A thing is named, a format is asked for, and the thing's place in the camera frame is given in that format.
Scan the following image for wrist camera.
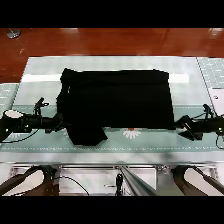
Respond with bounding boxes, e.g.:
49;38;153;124
200;103;217;121
32;96;50;117

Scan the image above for black garment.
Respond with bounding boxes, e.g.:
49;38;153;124
55;67;177;147

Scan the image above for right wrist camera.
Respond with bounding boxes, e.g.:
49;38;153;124
200;103;217;121

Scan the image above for silver frame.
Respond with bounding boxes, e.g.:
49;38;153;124
0;161;224;197

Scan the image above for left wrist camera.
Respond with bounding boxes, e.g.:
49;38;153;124
32;96;50;117

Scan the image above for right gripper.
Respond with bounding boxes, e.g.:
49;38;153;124
174;114;207;141

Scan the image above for black cable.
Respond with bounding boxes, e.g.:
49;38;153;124
214;132;224;150
57;175;91;197
0;127;42;145

